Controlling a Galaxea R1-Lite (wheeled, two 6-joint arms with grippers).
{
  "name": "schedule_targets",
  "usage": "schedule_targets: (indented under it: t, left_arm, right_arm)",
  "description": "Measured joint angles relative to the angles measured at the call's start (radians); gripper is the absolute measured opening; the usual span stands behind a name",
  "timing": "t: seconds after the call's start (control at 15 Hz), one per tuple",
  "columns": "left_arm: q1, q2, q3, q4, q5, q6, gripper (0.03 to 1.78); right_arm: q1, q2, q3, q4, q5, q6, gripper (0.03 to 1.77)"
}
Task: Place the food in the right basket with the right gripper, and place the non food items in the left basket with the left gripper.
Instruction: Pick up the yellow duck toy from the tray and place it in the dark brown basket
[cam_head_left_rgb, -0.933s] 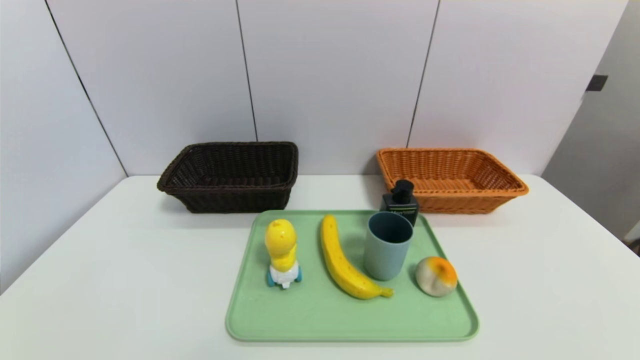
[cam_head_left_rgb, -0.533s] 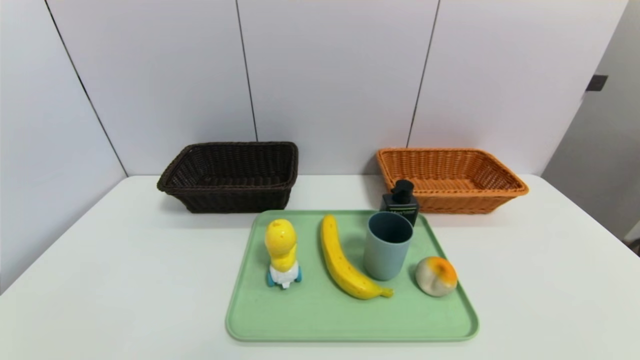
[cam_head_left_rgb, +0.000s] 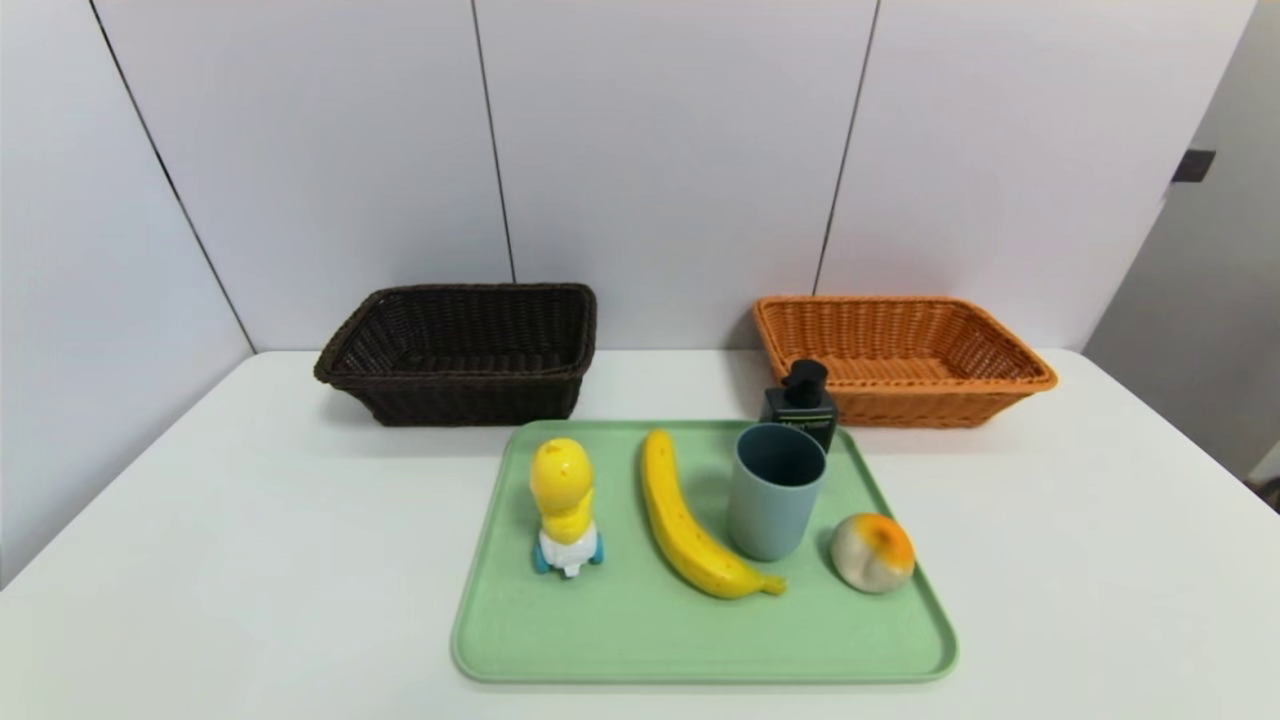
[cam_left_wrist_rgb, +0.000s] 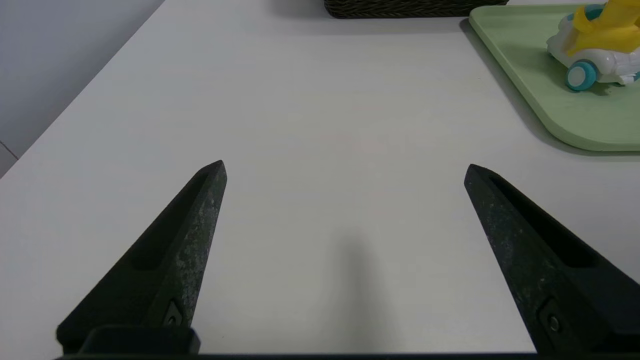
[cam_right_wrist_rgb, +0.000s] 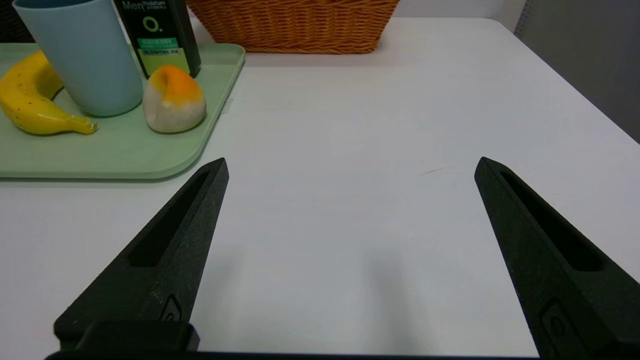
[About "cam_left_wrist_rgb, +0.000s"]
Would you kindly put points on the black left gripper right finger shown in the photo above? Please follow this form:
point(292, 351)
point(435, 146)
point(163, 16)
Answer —
point(560, 280)

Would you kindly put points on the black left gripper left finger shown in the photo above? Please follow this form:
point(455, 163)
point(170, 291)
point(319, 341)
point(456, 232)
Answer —
point(165, 270)

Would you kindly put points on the yellow duck toy car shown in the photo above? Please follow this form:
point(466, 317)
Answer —
point(600, 45)

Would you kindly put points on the dark brown wicker basket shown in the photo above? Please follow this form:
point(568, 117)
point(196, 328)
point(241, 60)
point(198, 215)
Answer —
point(410, 7)

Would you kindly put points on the light green plastic tray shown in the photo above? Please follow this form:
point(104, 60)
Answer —
point(575, 110)

